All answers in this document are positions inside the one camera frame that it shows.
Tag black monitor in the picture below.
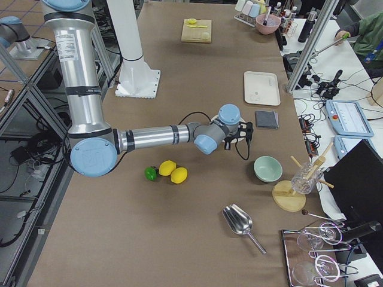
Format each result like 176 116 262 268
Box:
324 139 382 223

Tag lemon slices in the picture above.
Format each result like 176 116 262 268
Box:
185 19 197 25

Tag yellow plastic knife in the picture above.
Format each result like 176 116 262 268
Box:
186 24 208 29

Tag metal scoop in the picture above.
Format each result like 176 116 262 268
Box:
222 203 266 255

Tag wooden cup stand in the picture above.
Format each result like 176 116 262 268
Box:
272 142 335 212

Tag black thermos bottle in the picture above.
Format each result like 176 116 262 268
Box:
298 11 317 43

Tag crystal glass on stand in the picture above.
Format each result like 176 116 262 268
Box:
291 163 323 195

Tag yellow lemon lower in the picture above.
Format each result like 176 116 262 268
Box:
159 160 177 176

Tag yellow lemon upper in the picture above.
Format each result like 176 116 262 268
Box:
171 167 188 184

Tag person in green jacket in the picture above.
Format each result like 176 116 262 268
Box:
335 12 382 68

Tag aluminium frame post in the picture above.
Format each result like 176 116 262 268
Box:
283 0 338 94

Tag black tray with glasses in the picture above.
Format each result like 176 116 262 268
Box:
280 228 383 287

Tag wooden cutting board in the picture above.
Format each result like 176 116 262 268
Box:
181 19 212 43

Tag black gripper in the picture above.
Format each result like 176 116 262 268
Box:
224 121 253 150

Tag blue teach pendant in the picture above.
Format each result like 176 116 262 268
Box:
333 135 374 159
325 100 374 138

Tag folded grey cloth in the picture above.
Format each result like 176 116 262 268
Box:
255 110 279 129

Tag cream rabbit tray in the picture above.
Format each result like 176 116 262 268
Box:
244 71 281 106

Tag pink bowl with ice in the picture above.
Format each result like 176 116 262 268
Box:
256 14 281 35

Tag metal tongs handle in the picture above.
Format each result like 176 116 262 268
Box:
263 6 272 26

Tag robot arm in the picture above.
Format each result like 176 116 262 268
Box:
42 1 253 177

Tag mint green bowl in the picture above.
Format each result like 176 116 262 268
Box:
253 156 282 183

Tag yellow lemon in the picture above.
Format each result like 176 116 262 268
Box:
159 160 177 176
171 167 188 184

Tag green lime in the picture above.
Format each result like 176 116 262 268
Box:
144 166 158 181

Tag cup rack with cups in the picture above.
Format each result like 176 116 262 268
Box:
234 0 267 27

